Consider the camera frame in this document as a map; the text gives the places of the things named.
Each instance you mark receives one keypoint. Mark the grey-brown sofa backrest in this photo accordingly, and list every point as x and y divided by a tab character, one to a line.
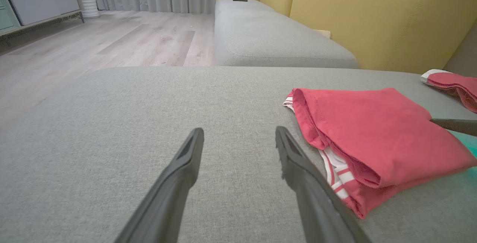
466	56

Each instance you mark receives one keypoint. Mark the small grey sofa seat cushion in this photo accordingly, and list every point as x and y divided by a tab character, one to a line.
268	38

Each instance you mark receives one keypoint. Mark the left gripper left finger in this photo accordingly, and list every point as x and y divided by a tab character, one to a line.
167	198

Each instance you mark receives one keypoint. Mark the red garment with white band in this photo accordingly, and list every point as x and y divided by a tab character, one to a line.
458	82

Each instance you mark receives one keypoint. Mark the white ribbed container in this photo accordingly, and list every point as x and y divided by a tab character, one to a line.
88	4

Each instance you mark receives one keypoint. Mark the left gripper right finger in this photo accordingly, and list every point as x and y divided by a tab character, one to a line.
313	198

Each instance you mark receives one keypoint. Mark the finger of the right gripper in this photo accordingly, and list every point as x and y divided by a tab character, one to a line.
462	126

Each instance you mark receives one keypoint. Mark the red garment with striped trim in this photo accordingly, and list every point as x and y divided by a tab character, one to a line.
372	131

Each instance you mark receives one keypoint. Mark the grey media cabinet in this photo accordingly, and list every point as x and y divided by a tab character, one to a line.
33	0

